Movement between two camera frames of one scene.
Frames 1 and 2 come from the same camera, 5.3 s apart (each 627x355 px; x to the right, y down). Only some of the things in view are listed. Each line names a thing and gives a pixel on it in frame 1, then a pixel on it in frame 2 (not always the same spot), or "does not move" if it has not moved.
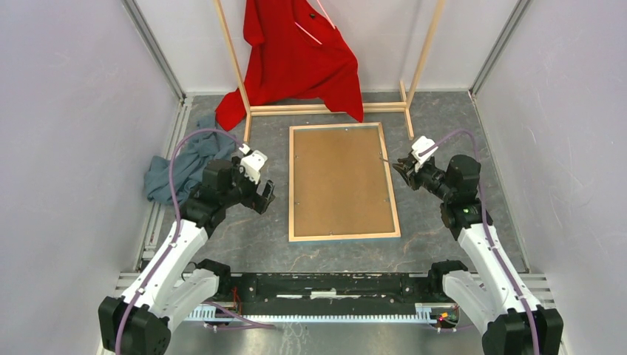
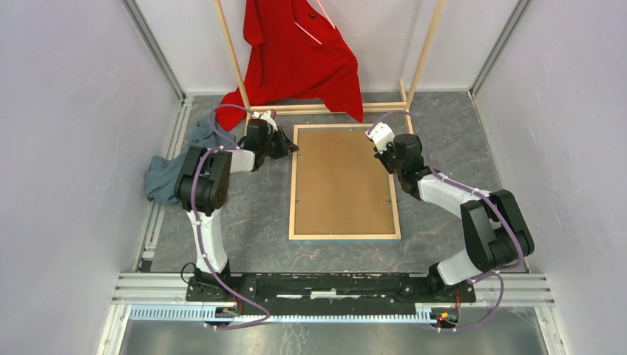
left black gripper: x=258 y=203 → x=286 y=144
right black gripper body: x=431 y=178 → x=387 y=158
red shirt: x=296 y=54 does not move
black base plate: x=335 y=293 does not move
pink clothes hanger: x=304 y=30 does not move
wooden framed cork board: x=340 y=186 does not move
